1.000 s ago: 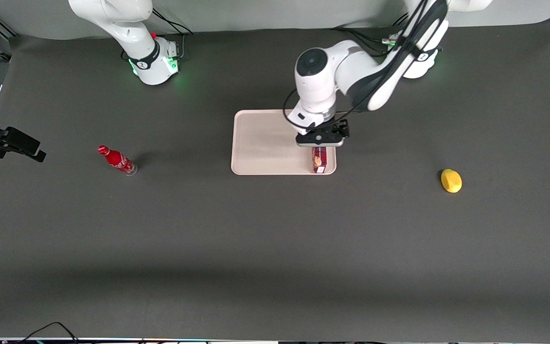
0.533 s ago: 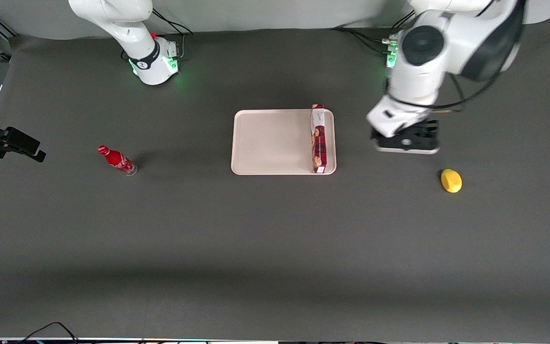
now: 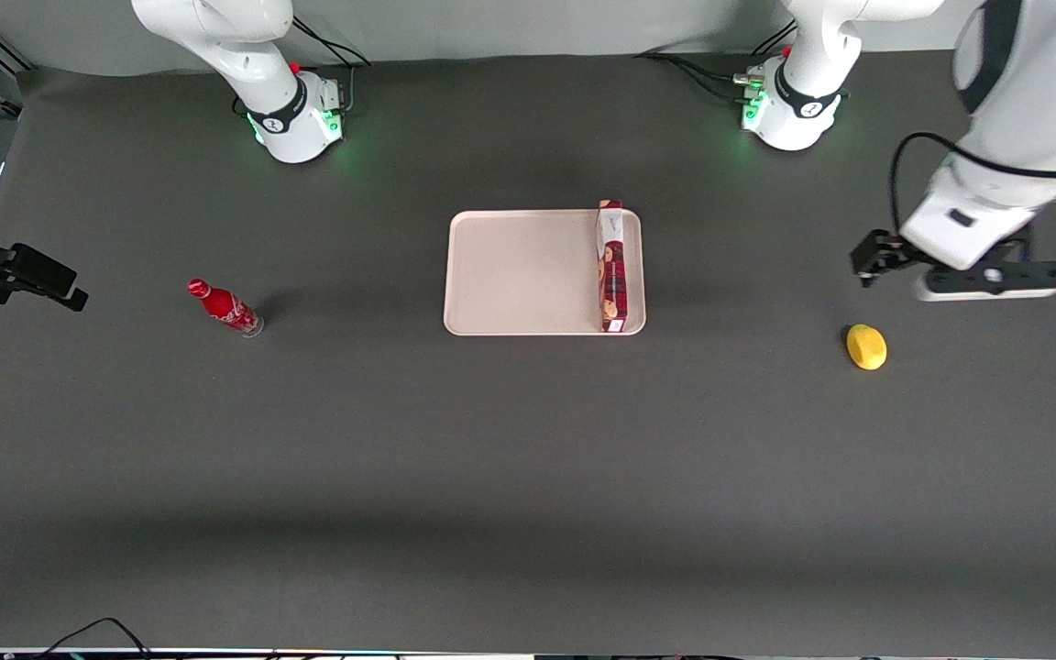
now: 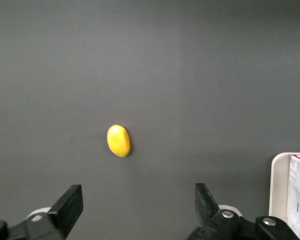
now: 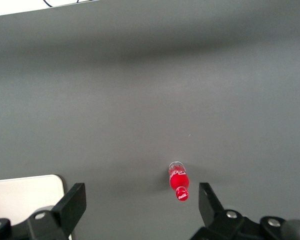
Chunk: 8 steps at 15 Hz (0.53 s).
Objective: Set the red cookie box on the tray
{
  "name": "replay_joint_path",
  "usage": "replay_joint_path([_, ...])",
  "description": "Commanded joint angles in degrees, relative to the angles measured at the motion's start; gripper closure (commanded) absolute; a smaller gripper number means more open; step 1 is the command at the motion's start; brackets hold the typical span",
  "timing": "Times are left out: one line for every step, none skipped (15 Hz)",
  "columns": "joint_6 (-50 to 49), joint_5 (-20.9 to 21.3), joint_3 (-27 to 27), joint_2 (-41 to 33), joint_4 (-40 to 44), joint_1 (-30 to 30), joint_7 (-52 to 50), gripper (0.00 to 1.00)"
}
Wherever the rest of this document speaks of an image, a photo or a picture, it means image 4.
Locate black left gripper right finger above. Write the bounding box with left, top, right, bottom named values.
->
left=187, top=183, right=300, bottom=240

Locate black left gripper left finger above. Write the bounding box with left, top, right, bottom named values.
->
left=0, top=184, right=84, bottom=240

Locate red cookie box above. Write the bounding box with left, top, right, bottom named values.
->
left=286, top=154, right=300, bottom=240

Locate pale pink plastic tray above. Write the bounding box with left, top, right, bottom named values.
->
left=268, top=151, right=300, bottom=240

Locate yellow lemon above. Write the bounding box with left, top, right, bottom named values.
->
left=106, top=124, right=132, bottom=158

